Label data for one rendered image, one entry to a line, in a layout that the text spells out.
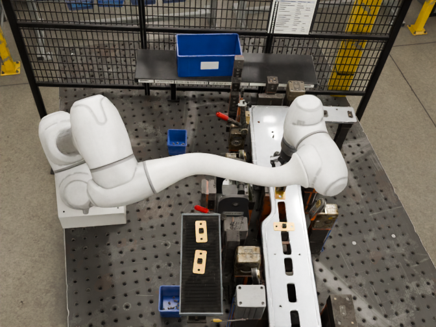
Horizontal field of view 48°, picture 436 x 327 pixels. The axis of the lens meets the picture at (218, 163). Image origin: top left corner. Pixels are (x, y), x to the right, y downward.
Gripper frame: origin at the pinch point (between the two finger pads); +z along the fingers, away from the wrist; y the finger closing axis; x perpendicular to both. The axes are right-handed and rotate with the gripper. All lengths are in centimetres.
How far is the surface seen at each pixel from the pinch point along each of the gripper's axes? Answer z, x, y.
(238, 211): 21.1, -0.7, -12.9
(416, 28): 133, 269, 153
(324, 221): 31.7, 4.2, 23.1
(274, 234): 29.7, -4.6, 2.2
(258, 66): 30, 89, -4
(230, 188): 14.6, 5.3, -17.0
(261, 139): 31, 44, -3
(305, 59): 30, 98, 20
